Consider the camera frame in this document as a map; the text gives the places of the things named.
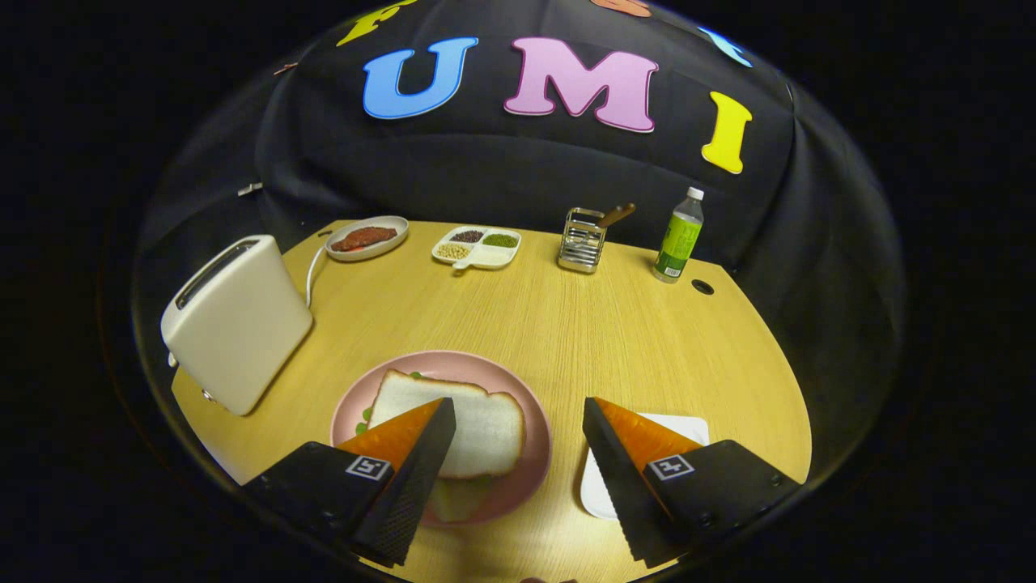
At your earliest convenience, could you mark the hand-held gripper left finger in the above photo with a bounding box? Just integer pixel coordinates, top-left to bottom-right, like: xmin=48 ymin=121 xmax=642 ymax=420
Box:
xmin=243 ymin=397 xmax=458 ymax=568

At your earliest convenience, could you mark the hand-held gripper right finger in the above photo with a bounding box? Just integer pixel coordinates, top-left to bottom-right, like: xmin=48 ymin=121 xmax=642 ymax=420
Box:
xmin=583 ymin=397 xmax=802 ymax=566

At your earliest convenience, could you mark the white bread slice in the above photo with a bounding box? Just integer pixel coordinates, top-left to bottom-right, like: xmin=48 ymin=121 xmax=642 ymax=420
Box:
xmin=429 ymin=476 xmax=495 ymax=523
xmin=367 ymin=369 xmax=527 ymax=480

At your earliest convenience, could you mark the white rounded plate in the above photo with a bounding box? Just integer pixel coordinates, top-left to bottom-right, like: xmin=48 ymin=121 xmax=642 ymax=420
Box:
xmin=580 ymin=413 xmax=711 ymax=521

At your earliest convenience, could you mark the green lettuce leaf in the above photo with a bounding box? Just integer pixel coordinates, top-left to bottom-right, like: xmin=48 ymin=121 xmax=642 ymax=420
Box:
xmin=355 ymin=371 xmax=423 ymax=436

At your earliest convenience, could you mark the pink plate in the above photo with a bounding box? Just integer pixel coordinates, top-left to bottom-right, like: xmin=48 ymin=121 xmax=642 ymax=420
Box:
xmin=330 ymin=350 xmax=554 ymax=529

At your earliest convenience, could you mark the white divided bean dish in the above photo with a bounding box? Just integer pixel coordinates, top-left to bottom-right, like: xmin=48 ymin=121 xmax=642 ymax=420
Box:
xmin=431 ymin=225 xmax=522 ymax=274

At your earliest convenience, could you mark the white toaster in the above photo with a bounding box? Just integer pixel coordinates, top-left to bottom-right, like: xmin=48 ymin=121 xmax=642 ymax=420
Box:
xmin=160 ymin=235 xmax=315 ymax=417

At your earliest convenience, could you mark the round grey plate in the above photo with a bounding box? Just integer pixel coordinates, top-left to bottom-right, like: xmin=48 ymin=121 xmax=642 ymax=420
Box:
xmin=325 ymin=215 xmax=410 ymax=262

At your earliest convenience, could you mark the metal cutlery holder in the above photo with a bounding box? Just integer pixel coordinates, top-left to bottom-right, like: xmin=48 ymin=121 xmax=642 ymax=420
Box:
xmin=557 ymin=207 xmax=608 ymax=274

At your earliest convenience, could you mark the red meat slice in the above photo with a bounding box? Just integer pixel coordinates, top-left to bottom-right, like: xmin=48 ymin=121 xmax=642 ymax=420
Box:
xmin=330 ymin=227 xmax=399 ymax=253

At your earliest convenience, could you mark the green drink bottle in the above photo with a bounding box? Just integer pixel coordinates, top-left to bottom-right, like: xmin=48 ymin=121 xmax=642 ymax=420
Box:
xmin=652 ymin=187 xmax=705 ymax=284

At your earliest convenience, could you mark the black backdrop cloth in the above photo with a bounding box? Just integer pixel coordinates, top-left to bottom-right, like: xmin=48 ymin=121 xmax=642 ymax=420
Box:
xmin=134 ymin=0 xmax=906 ymax=470

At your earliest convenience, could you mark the white toaster cord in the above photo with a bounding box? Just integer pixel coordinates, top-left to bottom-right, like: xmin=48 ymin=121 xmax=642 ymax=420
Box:
xmin=304 ymin=243 xmax=329 ymax=309

